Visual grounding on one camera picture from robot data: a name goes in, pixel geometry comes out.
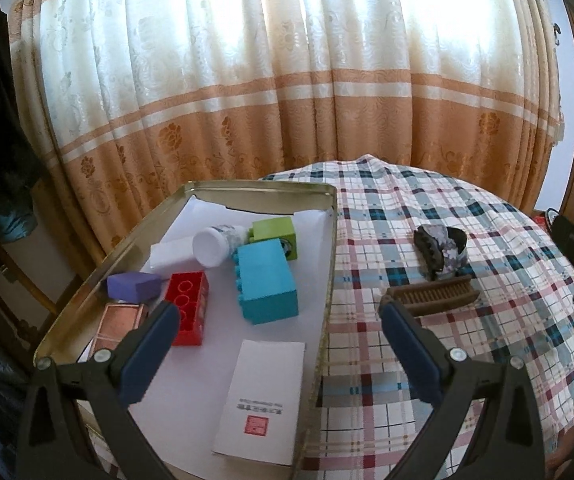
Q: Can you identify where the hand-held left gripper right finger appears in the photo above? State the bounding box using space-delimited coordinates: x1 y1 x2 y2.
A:
378 296 550 480

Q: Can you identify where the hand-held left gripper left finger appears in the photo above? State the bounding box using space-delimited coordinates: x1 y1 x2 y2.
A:
14 300 182 480

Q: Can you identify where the brown wooden comb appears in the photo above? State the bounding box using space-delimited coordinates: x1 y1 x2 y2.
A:
386 276 480 319

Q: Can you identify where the red toy brick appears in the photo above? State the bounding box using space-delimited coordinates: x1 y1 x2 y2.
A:
164 270 210 347

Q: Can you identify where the purple foam block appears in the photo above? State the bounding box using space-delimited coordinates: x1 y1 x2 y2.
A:
107 271 163 304

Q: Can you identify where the white foam block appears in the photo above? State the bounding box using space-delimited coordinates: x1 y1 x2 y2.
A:
150 237 202 276

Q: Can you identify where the white plastic bottle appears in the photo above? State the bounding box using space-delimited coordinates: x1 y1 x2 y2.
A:
192 223 249 269

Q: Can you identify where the blue toy brick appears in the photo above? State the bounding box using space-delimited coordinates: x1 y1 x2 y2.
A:
231 239 300 326

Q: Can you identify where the green toy brick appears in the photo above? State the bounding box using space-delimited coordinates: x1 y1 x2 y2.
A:
247 216 299 261

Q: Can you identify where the gold metal tray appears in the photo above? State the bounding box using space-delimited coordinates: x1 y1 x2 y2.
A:
33 180 339 480

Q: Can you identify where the copper brown small box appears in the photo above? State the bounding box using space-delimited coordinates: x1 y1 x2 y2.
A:
89 302 150 354

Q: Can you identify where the black patterned hair clip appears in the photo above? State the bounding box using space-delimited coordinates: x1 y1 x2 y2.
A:
413 224 468 281

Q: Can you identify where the white leaflet with red stamp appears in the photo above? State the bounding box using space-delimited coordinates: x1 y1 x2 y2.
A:
211 339 307 466

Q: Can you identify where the wooden rattan furniture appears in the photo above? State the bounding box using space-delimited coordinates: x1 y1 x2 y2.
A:
0 180 98 363

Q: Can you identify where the cream and orange curtain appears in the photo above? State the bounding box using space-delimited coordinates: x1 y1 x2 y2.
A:
9 0 568 262

